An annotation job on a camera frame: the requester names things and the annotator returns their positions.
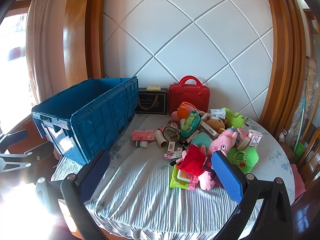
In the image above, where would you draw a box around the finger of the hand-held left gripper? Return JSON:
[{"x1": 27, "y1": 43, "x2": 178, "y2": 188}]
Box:
[
  {"x1": 0, "y1": 129, "x2": 27, "y2": 153},
  {"x1": 0, "y1": 151, "x2": 34, "y2": 174}
]

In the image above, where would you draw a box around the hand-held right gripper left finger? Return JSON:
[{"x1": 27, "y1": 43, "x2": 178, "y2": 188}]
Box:
[{"x1": 35, "y1": 150, "x2": 112, "y2": 240}]

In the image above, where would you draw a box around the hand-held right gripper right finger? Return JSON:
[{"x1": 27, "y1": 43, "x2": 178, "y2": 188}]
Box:
[{"x1": 211, "y1": 151, "x2": 293, "y2": 240}]

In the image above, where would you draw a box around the maroon knit sock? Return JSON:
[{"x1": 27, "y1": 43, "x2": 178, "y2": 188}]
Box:
[{"x1": 202, "y1": 156, "x2": 225, "y2": 188}]

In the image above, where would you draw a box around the blue plastic crate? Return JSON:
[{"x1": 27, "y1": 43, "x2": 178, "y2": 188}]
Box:
[{"x1": 32, "y1": 76, "x2": 139, "y2": 165}]

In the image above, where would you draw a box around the pink pig plush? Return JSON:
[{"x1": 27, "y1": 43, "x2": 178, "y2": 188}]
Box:
[{"x1": 209, "y1": 127, "x2": 238, "y2": 157}]

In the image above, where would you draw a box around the teal plush toy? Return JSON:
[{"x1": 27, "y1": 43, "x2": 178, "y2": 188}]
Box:
[{"x1": 191, "y1": 132, "x2": 213, "y2": 155}]

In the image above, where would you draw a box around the green and pink wipes packet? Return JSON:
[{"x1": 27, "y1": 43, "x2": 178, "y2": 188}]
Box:
[{"x1": 169, "y1": 165, "x2": 200, "y2": 190}]

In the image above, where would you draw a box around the long white and red box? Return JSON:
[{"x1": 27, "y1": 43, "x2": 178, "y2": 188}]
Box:
[{"x1": 199, "y1": 120, "x2": 218, "y2": 138}]

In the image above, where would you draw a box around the brown teddy bear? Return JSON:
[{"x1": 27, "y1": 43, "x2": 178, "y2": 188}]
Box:
[{"x1": 206, "y1": 116, "x2": 228, "y2": 134}]

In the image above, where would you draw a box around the long pink and white box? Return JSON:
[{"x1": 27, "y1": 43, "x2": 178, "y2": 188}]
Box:
[{"x1": 164, "y1": 148, "x2": 184, "y2": 160}]

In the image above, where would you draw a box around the small pink tissue pack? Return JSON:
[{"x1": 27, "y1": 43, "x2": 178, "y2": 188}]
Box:
[{"x1": 132, "y1": 129, "x2": 155, "y2": 141}]

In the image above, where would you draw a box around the green frog plush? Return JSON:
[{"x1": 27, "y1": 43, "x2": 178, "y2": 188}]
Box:
[{"x1": 222, "y1": 107, "x2": 250, "y2": 128}]

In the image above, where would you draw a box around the white tissue packet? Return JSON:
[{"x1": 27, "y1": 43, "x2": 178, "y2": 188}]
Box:
[{"x1": 210, "y1": 107, "x2": 227, "y2": 119}]

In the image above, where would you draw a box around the brown tape roll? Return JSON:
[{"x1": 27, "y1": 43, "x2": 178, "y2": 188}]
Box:
[{"x1": 162, "y1": 126, "x2": 181, "y2": 142}]

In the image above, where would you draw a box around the green wet wipes pack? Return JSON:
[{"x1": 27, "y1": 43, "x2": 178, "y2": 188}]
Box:
[{"x1": 180, "y1": 110, "x2": 200, "y2": 137}]

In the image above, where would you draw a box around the pink cushion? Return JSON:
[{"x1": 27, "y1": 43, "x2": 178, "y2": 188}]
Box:
[{"x1": 291, "y1": 164, "x2": 307, "y2": 200}]

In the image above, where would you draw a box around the small paper tube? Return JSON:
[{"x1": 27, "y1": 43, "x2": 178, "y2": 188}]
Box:
[{"x1": 155, "y1": 129, "x2": 168, "y2": 148}]

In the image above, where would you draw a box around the orange and pink plush toy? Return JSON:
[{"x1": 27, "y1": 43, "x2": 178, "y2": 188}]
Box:
[{"x1": 171, "y1": 102, "x2": 200, "y2": 120}]

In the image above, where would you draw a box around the wooden chair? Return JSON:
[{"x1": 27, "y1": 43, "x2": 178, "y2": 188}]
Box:
[{"x1": 295, "y1": 127, "x2": 320, "y2": 188}]

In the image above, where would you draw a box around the red handbag case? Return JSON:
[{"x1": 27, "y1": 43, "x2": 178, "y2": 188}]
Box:
[{"x1": 168, "y1": 76, "x2": 210, "y2": 114}]

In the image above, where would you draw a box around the black gift box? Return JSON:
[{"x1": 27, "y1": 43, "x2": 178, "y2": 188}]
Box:
[{"x1": 135, "y1": 87, "x2": 168, "y2": 115}]

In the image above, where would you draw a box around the teal pole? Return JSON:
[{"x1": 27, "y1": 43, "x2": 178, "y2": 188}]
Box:
[{"x1": 294, "y1": 99, "x2": 307, "y2": 153}]

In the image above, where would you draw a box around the beige curtain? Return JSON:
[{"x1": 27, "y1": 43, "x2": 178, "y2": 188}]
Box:
[{"x1": 25, "y1": 0, "x2": 54, "y2": 105}]

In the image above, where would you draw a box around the patterned fabric hanging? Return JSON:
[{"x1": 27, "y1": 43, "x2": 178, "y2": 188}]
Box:
[{"x1": 287, "y1": 56, "x2": 318, "y2": 145}]

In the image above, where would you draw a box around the wooden door frame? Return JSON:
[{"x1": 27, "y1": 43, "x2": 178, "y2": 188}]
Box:
[
  {"x1": 62, "y1": 0, "x2": 108, "y2": 88},
  {"x1": 259, "y1": 0, "x2": 313, "y2": 140}
]

